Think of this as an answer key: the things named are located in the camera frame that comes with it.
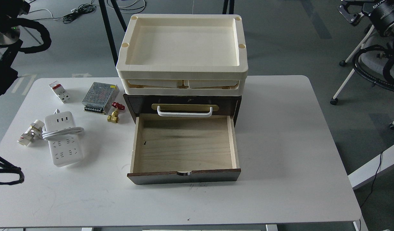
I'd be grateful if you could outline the white power strip with cable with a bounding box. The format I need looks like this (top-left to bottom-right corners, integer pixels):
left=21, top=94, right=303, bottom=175
left=42, top=109, right=84, bottom=167

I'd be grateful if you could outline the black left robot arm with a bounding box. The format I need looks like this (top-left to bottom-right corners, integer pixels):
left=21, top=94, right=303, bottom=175
left=0, top=0, right=52, bottom=96

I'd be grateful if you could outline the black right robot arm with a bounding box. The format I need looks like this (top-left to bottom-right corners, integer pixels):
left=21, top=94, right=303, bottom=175
left=337, top=0, right=394, bottom=92

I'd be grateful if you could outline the open wooden drawer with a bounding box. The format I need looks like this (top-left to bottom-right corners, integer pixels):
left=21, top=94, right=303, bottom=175
left=127, top=114, right=241, bottom=185

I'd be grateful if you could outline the cream plastic stacked tray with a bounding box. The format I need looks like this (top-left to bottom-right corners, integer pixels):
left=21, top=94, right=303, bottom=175
left=116, top=14, right=248, bottom=96

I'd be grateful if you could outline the metal mesh power supply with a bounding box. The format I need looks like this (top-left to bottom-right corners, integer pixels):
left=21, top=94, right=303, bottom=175
left=82, top=82, right=119, bottom=115

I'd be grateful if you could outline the white plastic pipe valve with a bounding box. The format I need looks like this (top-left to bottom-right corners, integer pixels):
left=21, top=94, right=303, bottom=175
left=17, top=120, right=45, bottom=146

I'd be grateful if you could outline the white drawer handle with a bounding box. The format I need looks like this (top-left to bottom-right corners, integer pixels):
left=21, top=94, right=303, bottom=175
left=157, top=106, right=213, bottom=118

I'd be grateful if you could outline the brass valve red handle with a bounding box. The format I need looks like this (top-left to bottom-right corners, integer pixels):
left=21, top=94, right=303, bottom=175
left=107, top=101, right=125, bottom=123

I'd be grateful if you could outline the white circuit breaker red switch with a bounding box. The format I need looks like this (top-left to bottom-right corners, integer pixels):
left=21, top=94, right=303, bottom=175
left=49, top=81, right=71, bottom=103

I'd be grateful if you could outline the black cable bundle on floor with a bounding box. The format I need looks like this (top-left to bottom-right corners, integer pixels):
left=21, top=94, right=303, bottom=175
left=62, top=4, right=96, bottom=24

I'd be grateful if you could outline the white frame office chair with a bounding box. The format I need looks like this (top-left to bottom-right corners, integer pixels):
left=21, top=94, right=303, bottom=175
left=330, top=24, right=394, bottom=130

